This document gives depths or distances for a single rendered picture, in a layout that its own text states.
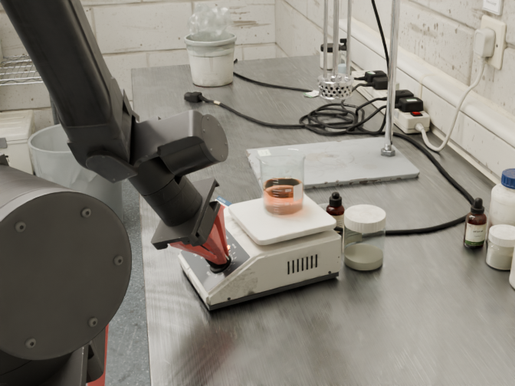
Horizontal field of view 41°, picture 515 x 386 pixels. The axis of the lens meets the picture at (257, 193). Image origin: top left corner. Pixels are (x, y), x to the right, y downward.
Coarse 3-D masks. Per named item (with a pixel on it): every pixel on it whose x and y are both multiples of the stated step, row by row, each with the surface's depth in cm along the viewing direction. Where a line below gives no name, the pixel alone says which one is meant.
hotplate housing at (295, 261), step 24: (240, 240) 94; (288, 240) 93; (312, 240) 93; (336, 240) 94; (264, 264) 90; (288, 264) 92; (312, 264) 94; (336, 264) 96; (216, 288) 89; (240, 288) 90; (264, 288) 92; (288, 288) 94
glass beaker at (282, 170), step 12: (264, 156) 96; (276, 156) 97; (288, 156) 97; (300, 156) 96; (264, 168) 93; (276, 168) 92; (288, 168) 92; (300, 168) 93; (264, 180) 94; (276, 180) 93; (288, 180) 93; (300, 180) 94; (264, 192) 95; (276, 192) 94; (288, 192) 93; (300, 192) 95; (264, 204) 96; (276, 204) 94; (288, 204) 94; (300, 204) 95; (276, 216) 95; (288, 216) 95
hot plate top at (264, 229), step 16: (240, 208) 98; (256, 208) 98; (304, 208) 98; (320, 208) 97; (240, 224) 95; (256, 224) 94; (272, 224) 93; (288, 224) 93; (304, 224) 93; (320, 224) 93; (256, 240) 90; (272, 240) 90
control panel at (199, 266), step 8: (232, 240) 95; (232, 248) 93; (240, 248) 92; (184, 256) 98; (192, 256) 97; (200, 256) 96; (232, 256) 92; (240, 256) 91; (248, 256) 90; (192, 264) 95; (200, 264) 94; (208, 264) 93; (232, 264) 91; (240, 264) 90; (200, 272) 93; (208, 272) 92; (224, 272) 91; (200, 280) 92; (208, 280) 91; (216, 280) 90; (208, 288) 90
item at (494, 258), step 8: (504, 224) 99; (496, 232) 97; (504, 232) 97; (512, 232) 97; (488, 240) 98; (496, 240) 96; (504, 240) 95; (512, 240) 95; (488, 248) 98; (496, 248) 96; (504, 248) 96; (512, 248) 96; (488, 256) 98; (496, 256) 97; (504, 256) 96; (512, 256) 96; (488, 264) 98; (496, 264) 97; (504, 264) 97
